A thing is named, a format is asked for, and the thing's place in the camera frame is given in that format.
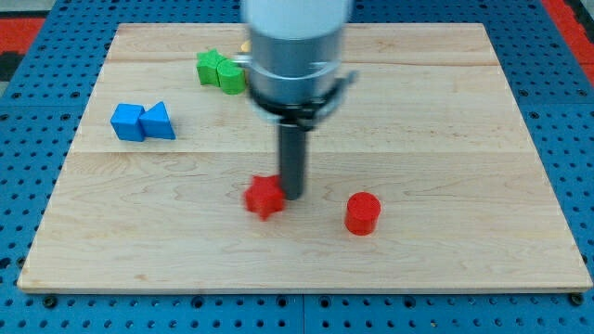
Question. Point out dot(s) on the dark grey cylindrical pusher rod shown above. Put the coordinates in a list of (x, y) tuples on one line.
[(291, 160)]

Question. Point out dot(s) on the red star block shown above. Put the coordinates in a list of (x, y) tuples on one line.
[(264, 196)]

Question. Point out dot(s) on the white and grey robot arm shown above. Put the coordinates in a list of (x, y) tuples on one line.
[(293, 64)]

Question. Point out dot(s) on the green cylinder block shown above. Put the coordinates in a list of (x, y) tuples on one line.
[(231, 77)]

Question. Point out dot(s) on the red cylinder block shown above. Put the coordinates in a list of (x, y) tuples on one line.
[(362, 213)]

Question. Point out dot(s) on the yellow block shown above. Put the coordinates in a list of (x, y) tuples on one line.
[(245, 47)]

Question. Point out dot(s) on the green star block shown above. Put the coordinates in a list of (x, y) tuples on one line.
[(207, 64)]

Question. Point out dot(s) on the blue triangle block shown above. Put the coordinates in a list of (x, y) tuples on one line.
[(156, 122)]

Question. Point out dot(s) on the light wooden board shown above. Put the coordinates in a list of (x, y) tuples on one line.
[(430, 127)]

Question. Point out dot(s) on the blue cube block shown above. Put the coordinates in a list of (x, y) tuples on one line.
[(126, 124)]

